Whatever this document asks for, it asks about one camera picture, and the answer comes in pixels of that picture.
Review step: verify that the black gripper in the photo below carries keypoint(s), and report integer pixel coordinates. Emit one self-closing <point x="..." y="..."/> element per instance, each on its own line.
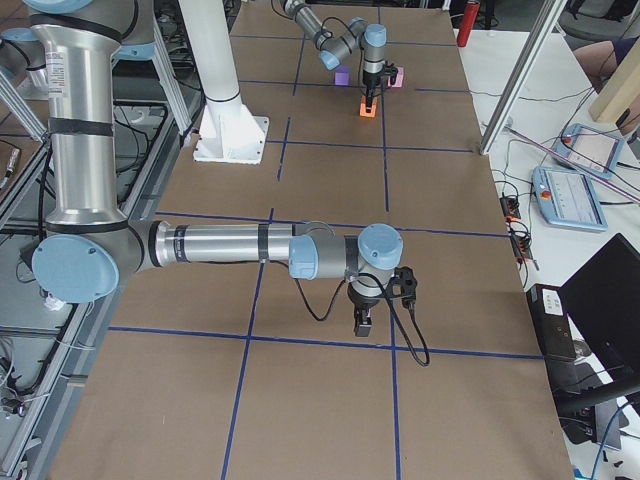
<point x="362" y="302"/>
<point x="370" y="81"/>

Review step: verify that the orange foam block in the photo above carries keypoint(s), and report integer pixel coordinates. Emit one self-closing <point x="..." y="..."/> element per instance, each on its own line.
<point x="367" y="112"/>

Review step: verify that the blue tape strip left lengthwise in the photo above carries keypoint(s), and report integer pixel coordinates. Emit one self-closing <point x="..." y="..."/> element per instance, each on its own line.
<point x="384" y="146"/>

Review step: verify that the pink foam block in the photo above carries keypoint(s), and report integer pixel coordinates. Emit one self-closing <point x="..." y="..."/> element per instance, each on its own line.
<point x="398" y="77"/>

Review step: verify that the purple foam block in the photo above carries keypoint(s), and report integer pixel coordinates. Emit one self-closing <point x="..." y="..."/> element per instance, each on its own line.
<point x="342" y="77"/>

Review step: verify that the red bottle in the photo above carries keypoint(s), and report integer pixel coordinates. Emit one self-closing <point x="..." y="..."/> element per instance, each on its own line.
<point x="467" y="23"/>

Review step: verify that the brown paper table cover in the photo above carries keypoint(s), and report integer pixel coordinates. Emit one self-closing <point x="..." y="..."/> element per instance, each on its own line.
<point x="176" y="407"/>

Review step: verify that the black box on table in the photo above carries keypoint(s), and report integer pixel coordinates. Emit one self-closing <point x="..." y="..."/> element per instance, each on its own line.
<point x="550" y="323"/>

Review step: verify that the near teach pendant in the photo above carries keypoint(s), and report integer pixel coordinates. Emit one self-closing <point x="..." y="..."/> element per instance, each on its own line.
<point x="567" y="199"/>

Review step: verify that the teach pendant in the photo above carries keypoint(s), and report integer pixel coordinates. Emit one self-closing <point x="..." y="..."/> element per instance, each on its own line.
<point x="567" y="199"/>
<point x="594" y="150"/>

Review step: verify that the far teach pendant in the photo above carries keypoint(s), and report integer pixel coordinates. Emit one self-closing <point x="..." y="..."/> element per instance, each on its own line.
<point x="594" y="150"/>

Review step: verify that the black laptop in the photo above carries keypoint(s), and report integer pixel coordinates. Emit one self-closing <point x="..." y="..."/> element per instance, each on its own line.
<point x="602" y="300"/>

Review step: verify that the blue tape strip crosswise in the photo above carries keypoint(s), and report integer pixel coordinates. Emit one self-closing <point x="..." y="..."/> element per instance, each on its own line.
<point x="341" y="344"/>

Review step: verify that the wooden beam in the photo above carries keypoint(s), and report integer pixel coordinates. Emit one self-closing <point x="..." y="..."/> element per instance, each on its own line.
<point x="620" y="90"/>

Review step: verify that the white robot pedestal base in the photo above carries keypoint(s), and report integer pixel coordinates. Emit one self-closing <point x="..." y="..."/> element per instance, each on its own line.
<point x="229" y="132"/>

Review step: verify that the aluminium frame post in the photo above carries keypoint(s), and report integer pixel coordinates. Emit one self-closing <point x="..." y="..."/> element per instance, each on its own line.
<point x="543" y="26"/>

